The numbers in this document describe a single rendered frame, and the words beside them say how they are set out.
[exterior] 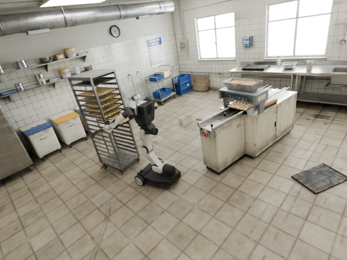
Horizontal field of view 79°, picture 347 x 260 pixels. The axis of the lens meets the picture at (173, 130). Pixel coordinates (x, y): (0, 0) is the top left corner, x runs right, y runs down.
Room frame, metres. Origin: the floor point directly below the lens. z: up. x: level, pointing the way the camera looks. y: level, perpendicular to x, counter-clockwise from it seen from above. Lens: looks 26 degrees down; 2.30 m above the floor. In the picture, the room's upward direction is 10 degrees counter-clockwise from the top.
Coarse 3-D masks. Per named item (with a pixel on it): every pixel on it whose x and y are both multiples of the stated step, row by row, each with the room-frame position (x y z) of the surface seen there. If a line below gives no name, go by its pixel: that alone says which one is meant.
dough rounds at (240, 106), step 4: (232, 104) 3.34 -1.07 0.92; (236, 104) 3.31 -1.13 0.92; (240, 104) 3.27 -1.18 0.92; (244, 104) 3.24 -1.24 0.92; (248, 104) 3.21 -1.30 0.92; (252, 104) 3.18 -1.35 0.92; (236, 108) 3.18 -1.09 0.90; (240, 108) 3.11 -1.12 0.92; (244, 108) 3.08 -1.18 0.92; (248, 108) 3.07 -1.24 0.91
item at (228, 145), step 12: (216, 120) 3.00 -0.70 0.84; (240, 120) 2.97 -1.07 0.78; (216, 132) 2.68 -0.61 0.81; (228, 132) 2.81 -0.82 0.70; (240, 132) 2.96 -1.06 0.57; (204, 144) 2.87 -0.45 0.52; (216, 144) 2.67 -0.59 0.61; (228, 144) 2.80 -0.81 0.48; (240, 144) 2.96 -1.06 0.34; (204, 156) 2.90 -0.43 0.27; (216, 156) 2.67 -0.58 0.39; (228, 156) 2.80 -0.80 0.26; (240, 156) 2.96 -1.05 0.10; (216, 168) 2.69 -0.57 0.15
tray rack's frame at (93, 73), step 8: (88, 72) 3.66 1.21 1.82; (96, 72) 3.50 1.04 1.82; (104, 72) 3.35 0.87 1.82; (72, 88) 3.54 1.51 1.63; (88, 128) 3.55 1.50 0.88; (120, 152) 3.76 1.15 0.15; (128, 152) 3.71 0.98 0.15; (104, 160) 3.56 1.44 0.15; (112, 160) 3.51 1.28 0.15; (128, 160) 3.40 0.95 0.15
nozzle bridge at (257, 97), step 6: (222, 90) 3.40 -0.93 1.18; (228, 90) 3.34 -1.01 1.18; (234, 90) 3.28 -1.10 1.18; (258, 90) 3.08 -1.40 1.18; (264, 90) 3.03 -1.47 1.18; (222, 96) 3.45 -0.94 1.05; (228, 96) 3.40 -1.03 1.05; (234, 96) 3.29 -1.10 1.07; (240, 96) 3.20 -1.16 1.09; (252, 96) 3.02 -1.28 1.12; (258, 96) 2.91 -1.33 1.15; (264, 96) 2.99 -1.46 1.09; (228, 102) 3.55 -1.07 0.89; (246, 102) 3.04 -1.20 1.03; (252, 102) 2.97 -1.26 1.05; (258, 102) 2.91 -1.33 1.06; (258, 108) 2.95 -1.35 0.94; (258, 114) 2.94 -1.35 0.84
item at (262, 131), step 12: (288, 96) 3.42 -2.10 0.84; (264, 108) 3.11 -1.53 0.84; (276, 108) 3.21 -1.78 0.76; (288, 108) 3.43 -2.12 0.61; (252, 120) 2.92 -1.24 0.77; (264, 120) 3.02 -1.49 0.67; (276, 120) 3.22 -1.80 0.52; (288, 120) 3.45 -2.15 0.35; (252, 132) 2.92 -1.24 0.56; (264, 132) 3.03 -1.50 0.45; (276, 132) 3.22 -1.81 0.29; (288, 132) 3.46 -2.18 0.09; (252, 144) 2.92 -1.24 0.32; (264, 144) 3.04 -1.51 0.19; (252, 156) 2.95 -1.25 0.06
